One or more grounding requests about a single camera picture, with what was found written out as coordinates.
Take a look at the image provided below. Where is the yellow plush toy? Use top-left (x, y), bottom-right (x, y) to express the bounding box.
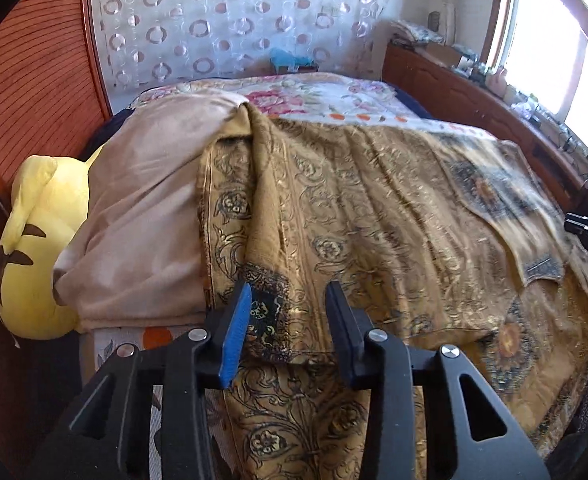
top-left (0, 155), bottom-right (109, 341)

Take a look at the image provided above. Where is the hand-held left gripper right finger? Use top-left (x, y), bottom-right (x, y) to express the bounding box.
top-left (324, 281), bottom-right (550, 480)

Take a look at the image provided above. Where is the wooden louvered wardrobe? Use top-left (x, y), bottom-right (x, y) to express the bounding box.
top-left (0, 0), bottom-right (114, 480)

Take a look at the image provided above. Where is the floral blanket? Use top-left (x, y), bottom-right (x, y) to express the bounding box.
top-left (131, 72), bottom-right (425, 123)

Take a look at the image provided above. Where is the golden brown patterned garment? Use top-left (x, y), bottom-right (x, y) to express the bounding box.
top-left (54, 89), bottom-right (588, 480)

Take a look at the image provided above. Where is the wooden framed window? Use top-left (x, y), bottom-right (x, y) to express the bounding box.
top-left (484, 0), bottom-right (588, 136)

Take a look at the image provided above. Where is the orange print bedsheet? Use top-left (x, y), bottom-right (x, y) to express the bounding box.
top-left (81, 110), bottom-right (505, 480)

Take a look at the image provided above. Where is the circle patterned sheer curtain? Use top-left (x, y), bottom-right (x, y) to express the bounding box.
top-left (86, 0), bottom-right (395, 103)

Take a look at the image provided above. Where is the white window drape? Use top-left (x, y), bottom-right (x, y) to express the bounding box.
top-left (426, 0), bottom-right (467, 46)

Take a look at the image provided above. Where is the wooden low cabinet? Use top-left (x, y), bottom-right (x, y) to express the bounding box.
top-left (384, 42), bottom-right (588, 221)

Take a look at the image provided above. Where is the blue bag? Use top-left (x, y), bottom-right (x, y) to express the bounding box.
top-left (270, 49), bottom-right (319, 73)

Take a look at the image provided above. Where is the folded patterned quilt stack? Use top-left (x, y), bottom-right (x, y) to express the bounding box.
top-left (389, 20), bottom-right (445, 46)

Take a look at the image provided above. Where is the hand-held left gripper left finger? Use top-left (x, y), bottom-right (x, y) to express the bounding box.
top-left (38, 280), bottom-right (255, 480)

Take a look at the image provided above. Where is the cardboard box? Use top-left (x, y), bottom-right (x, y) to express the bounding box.
top-left (424, 42), bottom-right (467, 63)

